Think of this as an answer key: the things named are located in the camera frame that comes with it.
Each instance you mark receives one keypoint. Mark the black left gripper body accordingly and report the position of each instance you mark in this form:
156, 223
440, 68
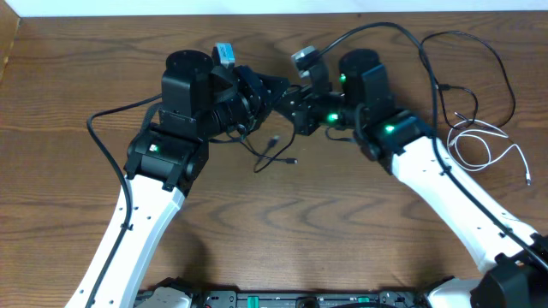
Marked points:
259, 99

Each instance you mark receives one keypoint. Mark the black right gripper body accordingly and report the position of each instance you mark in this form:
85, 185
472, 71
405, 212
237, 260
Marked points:
305, 111

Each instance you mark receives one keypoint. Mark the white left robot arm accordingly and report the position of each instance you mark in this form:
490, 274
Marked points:
202, 96

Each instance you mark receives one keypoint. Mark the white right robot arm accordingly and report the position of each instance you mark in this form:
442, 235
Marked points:
509, 253

